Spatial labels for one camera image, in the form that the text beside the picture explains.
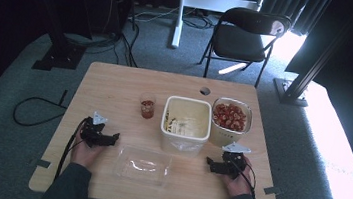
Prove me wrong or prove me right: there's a white floor cable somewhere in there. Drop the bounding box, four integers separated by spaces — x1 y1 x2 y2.
127 1 181 27

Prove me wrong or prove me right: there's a clear container of red rings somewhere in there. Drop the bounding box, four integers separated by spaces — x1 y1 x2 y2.
206 96 256 152

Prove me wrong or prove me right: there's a dark equipment cabinet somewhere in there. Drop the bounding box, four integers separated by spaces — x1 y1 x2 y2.
70 0 133 42

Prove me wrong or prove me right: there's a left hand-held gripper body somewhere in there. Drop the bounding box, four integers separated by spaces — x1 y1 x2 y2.
78 109 115 150

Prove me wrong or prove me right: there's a black aluminium profile stand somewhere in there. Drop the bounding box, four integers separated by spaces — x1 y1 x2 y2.
270 4 353 113

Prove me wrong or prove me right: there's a left hand-held gripper cable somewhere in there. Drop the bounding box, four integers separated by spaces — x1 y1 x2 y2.
54 115 91 183

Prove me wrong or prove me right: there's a right hand-held gripper cable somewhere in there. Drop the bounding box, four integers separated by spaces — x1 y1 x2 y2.
229 159 261 199

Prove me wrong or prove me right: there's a grey tape strip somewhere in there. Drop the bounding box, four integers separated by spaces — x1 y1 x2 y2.
28 156 53 170
262 184 284 197

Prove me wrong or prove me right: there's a white square bin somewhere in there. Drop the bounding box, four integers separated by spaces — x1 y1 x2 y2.
156 93 216 159

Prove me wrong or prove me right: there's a person's left hand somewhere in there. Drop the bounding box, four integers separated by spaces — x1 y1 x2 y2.
68 129 108 174

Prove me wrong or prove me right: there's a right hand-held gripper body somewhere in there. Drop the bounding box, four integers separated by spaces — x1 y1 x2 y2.
218 140 253 182

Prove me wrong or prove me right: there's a white desk frame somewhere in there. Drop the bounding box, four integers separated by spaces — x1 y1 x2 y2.
169 0 267 60

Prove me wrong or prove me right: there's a hand-held gripper cable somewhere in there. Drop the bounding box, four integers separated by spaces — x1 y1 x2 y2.
229 159 261 199
54 115 91 183

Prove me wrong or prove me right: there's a black stand with flat base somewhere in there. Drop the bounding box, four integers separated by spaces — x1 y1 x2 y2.
16 0 93 76

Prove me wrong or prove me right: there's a clear plastic tray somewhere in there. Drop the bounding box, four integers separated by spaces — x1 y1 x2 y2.
112 143 175 189

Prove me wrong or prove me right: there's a black folding chair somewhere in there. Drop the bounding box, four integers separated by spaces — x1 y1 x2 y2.
196 2 294 93

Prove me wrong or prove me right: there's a black looped floor cable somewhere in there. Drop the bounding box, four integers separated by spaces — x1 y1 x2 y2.
11 83 71 132

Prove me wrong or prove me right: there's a person's right hand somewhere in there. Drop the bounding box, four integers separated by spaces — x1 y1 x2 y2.
219 153 258 199

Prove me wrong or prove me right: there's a small clear plastic cup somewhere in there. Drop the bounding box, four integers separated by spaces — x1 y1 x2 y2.
137 91 158 121

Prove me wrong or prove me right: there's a bundle of black floor cables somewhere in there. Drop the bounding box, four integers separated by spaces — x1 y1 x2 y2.
61 13 145 69

